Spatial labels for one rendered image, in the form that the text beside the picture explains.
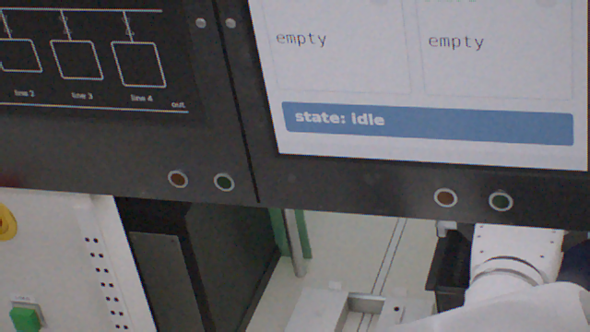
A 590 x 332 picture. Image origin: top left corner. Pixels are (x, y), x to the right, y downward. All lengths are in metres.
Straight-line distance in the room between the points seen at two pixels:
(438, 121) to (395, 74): 0.06
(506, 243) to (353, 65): 0.40
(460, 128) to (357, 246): 0.90
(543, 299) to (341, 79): 0.30
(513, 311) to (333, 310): 0.66
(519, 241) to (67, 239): 0.51
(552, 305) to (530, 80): 0.26
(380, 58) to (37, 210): 0.46
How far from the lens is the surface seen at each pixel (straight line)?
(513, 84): 0.93
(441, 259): 1.42
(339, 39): 0.94
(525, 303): 1.07
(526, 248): 1.27
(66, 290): 1.30
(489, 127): 0.96
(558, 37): 0.90
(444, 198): 1.01
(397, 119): 0.97
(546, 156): 0.97
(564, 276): 1.48
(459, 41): 0.92
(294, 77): 0.98
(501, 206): 1.00
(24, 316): 1.35
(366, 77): 0.95
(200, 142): 1.06
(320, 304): 1.69
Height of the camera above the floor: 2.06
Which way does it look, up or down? 36 degrees down
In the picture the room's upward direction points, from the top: 11 degrees counter-clockwise
